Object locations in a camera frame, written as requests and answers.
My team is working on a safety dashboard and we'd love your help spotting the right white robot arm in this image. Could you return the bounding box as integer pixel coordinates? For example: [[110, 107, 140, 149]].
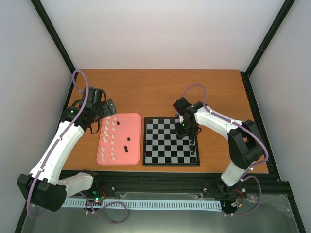
[[173, 97, 266, 197]]

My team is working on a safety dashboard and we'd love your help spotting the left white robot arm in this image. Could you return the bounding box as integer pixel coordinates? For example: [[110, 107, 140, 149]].
[[17, 87, 116, 212]]

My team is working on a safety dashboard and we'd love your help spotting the pink plastic tray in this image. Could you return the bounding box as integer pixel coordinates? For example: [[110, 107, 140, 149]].
[[96, 113, 141, 166]]

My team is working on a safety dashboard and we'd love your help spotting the black white chessboard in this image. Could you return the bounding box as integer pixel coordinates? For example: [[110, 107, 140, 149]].
[[142, 117, 200, 166]]

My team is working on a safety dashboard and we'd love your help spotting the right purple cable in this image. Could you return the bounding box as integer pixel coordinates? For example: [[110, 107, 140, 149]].
[[182, 84, 270, 217]]

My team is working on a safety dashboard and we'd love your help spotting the purple cable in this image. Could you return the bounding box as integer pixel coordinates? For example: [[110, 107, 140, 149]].
[[182, 84, 270, 217], [26, 69, 128, 223]]

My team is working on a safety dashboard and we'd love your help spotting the black aluminium frame rail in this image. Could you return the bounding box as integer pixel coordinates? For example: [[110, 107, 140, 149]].
[[91, 171, 291, 194]]

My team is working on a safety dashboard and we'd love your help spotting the light blue slotted cable duct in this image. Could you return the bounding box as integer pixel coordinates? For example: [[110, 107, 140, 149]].
[[62, 197, 223, 212]]

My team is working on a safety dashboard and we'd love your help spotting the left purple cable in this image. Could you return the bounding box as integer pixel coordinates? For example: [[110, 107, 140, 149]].
[[26, 69, 128, 223]]

